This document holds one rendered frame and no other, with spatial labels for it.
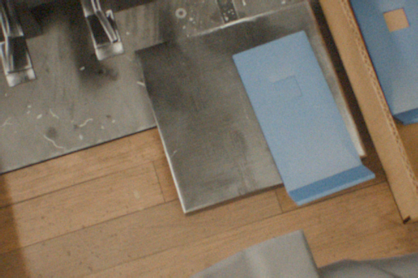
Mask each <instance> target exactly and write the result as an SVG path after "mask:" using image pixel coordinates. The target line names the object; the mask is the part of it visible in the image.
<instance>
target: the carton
mask: <svg viewBox="0 0 418 278"><path fill-rule="evenodd" d="M318 2H319V5H320V7H321V10H322V11H323V15H324V19H325V21H326V24H327V27H328V29H329V32H330V34H331V37H332V39H333V41H334V45H335V47H336V50H337V52H338V55H339V57H340V59H341V62H342V65H343V67H344V70H345V72H346V75H347V80H348V81H349V84H350V86H351V89H352V92H353V94H354V97H355V100H356V102H357V104H358V107H359V110H360V111H361V115H362V118H363V120H364V123H365V125H366V128H367V129H368V133H369V135H370V137H371V140H372V143H373V145H374V149H375V151H376V155H377V156H378V159H379V163H380V165H381V168H382V170H383V172H384V174H385V177H386V180H387V183H388V185H389V188H390V190H391V193H392V195H393V198H394V201H395V203H396V206H397V208H398V211H399V213H400V216H401V218H402V221H403V223H404V224H411V223H414V222H416V221H418V123H414V124H411V125H402V124H401V123H399V122H397V121H396V120H394V121H393V119H392V117H391V114H390V111H389V109H388V106H387V103H386V102H385V98H384V96H383V93H382V90H381V88H380V85H379V82H378V79H377V77H376V72H375V70H374V67H373V64H372V61H371V59H370V56H369V54H368V51H367V49H366V45H365V43H364V40H363V37H362V35H361V32H360V30H359V26H358V24H357V21H356V19H355V16H354V13H353V10H352V7H351V3H350V1H349V0H318ZM383 17H384V19H385V22H386V24H387V27H388V30H389V31H395V30H397V29H404V28H407V27H409V24H408V21H407V19H406V16H405V14H404V11H403V8H401V9H398V10H394V11H390V12H386V13H384V14H383Z"/></svg>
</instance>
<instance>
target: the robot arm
mask: <svg viewBox="0 0 418 278"><path fill-rule="evenodd" d="M189 278H418V252H416V253H410V254H406V255H399V256H390V257H385V258H374V259H367V260H352V259H348V258H346V259H342V260H339V261H336V262H333V263H330V264H327V265H326V266H320V267H317V264H316V262H315V259H314V256H313V254H312V251H311V249H310V246H309V244H308V241H307V239H306V236H305V234H304V231H303V229H302V230H297V231H295V232H292V233H289V234H286V235H283V236H280V237H277V238H272V239H269V240H266V241H264V242H261V243H258V244H256V245H253V246H251V247H249V248H247V249H244V250H243V251H240V252H238V253H236V254H235V255H232V256H230V257H229V258H226V259H225V260H222V261H220V262H218V263H216V264H214V265H212V266H210V267H208V268H206V269H204V270H202V271H200V272H198V273H197V274H195V275H193V276H191V277H189Z"/></svg>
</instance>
